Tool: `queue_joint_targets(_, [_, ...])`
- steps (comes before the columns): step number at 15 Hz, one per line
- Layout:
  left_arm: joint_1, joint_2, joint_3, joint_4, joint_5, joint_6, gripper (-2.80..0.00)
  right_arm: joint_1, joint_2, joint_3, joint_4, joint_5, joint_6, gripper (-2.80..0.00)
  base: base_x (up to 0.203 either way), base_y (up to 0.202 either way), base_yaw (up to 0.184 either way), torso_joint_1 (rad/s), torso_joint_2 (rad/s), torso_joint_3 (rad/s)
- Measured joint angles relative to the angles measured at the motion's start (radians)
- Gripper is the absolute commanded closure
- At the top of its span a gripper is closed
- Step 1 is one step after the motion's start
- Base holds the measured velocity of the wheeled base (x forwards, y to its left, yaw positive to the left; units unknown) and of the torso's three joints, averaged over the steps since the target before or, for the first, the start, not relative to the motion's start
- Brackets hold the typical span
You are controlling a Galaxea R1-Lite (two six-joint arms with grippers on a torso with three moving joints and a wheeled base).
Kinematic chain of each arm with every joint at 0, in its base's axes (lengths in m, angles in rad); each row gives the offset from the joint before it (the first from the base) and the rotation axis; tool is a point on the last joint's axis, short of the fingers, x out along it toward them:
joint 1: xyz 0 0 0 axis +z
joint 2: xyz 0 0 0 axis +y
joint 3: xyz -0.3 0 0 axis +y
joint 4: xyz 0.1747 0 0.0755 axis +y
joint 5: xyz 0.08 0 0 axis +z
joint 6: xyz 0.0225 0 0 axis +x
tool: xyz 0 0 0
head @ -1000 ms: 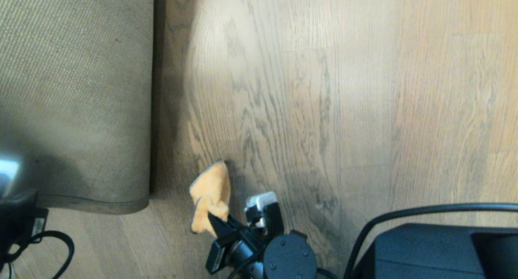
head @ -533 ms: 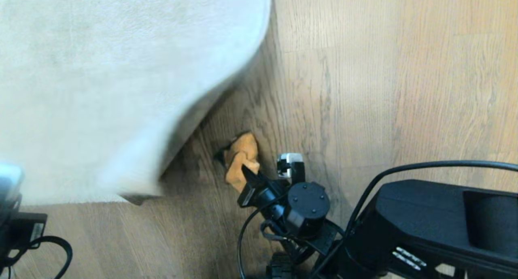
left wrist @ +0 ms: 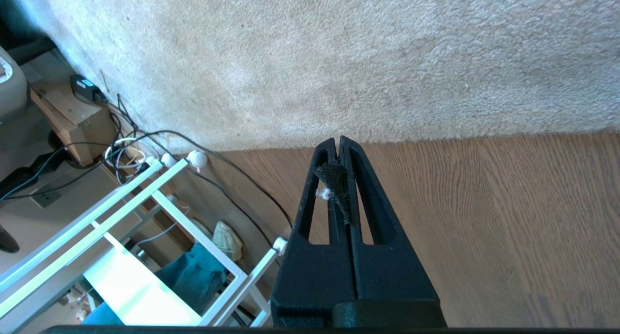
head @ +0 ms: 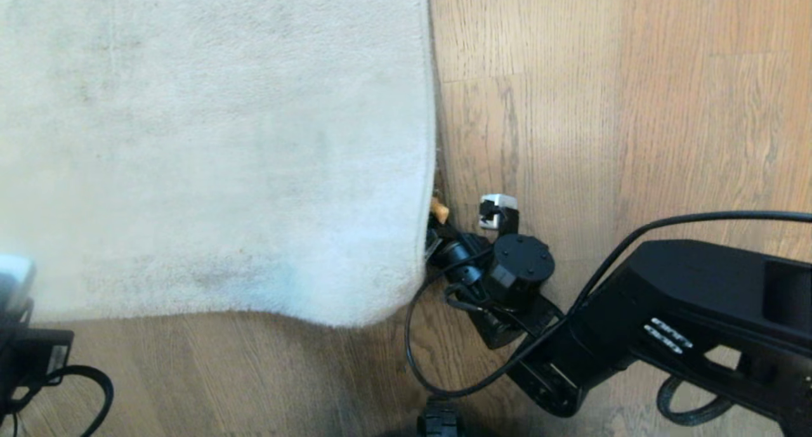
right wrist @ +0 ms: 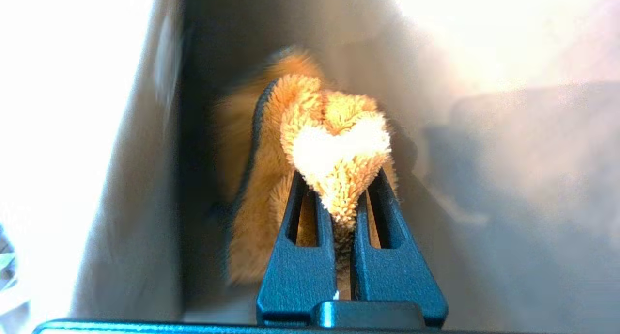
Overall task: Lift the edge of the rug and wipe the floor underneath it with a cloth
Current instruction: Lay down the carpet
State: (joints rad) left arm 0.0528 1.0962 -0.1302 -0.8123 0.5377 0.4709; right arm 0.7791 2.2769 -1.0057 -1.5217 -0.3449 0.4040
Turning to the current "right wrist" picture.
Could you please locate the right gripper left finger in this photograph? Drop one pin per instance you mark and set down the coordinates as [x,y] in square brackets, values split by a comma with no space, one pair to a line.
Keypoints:
[296,276]

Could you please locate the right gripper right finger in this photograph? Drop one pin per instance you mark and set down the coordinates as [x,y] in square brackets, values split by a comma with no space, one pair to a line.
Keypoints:
[395,276]

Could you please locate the orange microfiber cloth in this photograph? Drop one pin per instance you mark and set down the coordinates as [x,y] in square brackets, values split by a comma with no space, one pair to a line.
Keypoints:
[290,145]

